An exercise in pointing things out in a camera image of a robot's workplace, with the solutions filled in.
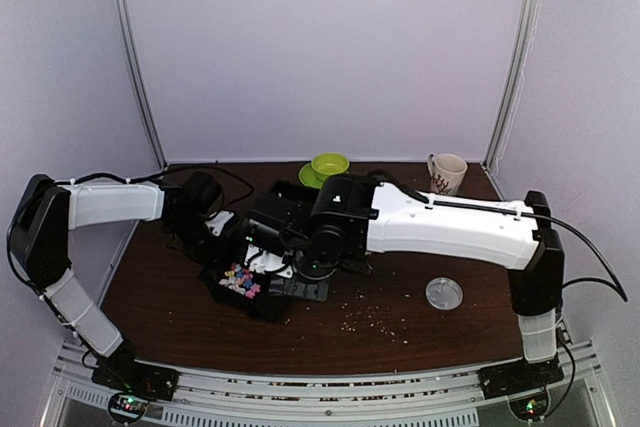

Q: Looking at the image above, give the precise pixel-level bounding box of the black three-compartment candy tray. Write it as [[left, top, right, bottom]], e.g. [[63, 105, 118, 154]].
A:
[[198, 179, 321, 322]]

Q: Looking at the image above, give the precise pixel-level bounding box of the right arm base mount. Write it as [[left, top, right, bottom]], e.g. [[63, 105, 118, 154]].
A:
[[477, 357, 564, 423]]

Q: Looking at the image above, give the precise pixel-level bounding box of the aluminium frame post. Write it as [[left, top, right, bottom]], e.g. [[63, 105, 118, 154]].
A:
[[483, 0, 540, 174], [113, 0, 167, 169]]

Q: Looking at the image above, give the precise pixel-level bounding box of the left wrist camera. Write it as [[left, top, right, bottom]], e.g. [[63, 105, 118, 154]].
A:
[[205, 210, 239, 237]]

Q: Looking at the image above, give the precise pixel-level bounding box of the green saucer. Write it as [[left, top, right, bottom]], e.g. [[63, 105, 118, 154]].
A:
[[298, 163, 326, 189]]

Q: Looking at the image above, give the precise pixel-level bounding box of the coral pattern ceramic mug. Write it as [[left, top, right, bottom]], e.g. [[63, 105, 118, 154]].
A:
[[426, 153, 468, 196]]

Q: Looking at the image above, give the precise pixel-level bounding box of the green bowl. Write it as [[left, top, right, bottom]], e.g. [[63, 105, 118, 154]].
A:
[[311, 153, 350, 178]]

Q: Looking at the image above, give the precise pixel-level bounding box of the front aluminium rail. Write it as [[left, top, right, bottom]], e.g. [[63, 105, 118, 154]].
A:
[[49, 364, 606, 427]]

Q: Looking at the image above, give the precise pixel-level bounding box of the left aluminium frame post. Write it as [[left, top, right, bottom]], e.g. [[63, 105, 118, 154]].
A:
[[113, 0, 167, 169]]

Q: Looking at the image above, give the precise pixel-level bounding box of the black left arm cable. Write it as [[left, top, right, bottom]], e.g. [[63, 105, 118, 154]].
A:
[[7, 166, 255, 298]]

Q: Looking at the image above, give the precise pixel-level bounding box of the right aluminium frame post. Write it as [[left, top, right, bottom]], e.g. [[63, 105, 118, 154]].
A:
[[483, 0, 540, 174]]

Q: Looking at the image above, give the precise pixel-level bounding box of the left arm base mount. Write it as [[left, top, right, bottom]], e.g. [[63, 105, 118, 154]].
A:
[[88, 339, 179, 426]]

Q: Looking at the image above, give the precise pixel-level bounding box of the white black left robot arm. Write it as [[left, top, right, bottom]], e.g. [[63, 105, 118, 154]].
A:
[[6, 172, 237, 391]]

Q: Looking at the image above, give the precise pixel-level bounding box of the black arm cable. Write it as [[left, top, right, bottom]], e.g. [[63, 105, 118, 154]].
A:
[[7, 166, 255, 298], [369, 169, 629, 304]]

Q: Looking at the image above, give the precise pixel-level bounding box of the silver jar lid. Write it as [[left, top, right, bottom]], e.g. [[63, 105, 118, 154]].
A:
[[425, 277, 463, 311]]

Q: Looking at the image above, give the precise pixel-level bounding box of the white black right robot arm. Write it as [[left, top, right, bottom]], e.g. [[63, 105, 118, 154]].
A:
[[243, 170, 565, 389]]

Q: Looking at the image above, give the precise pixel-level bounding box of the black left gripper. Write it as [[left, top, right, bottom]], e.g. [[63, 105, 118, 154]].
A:
[[166, 212, 232, 270]]

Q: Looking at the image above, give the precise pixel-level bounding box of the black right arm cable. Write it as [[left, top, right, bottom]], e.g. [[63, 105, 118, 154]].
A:
[[369, 169, 629, 304]]

